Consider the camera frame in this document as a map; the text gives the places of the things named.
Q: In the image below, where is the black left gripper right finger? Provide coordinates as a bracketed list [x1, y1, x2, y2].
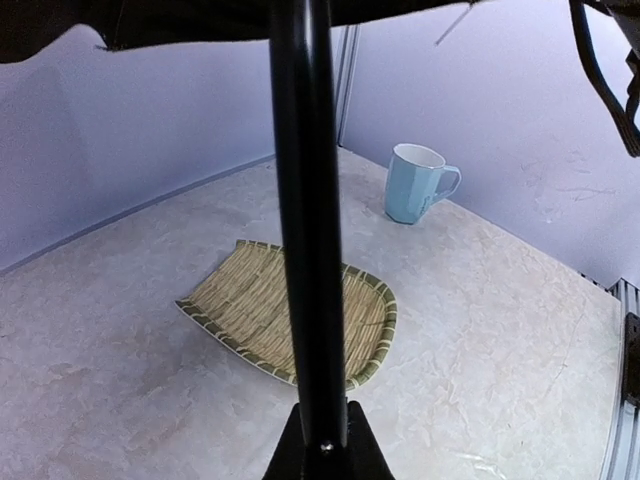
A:
[347, 401, 394, 480]

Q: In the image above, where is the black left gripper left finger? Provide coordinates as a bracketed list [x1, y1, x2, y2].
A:
[262, 403, 305, 480]

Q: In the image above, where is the beige folding umbrella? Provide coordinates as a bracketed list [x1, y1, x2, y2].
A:
[0, 0, 640, 446]

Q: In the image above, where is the woven bamboo tray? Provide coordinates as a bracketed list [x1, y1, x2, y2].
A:
[175, 239, 398, 390]

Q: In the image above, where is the light blue ceramic mug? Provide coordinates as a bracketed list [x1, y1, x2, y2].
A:
[384, 143, 462, 225]

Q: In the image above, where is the aluminium front rail frame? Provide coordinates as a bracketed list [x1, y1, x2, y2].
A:
[601, 278, 639, 480]

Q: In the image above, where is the right aluminium corner post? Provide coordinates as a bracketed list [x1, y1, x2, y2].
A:
[335, 25, 361, 146]

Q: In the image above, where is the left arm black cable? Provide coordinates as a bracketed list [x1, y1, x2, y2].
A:
[568, 0, 640, 158]

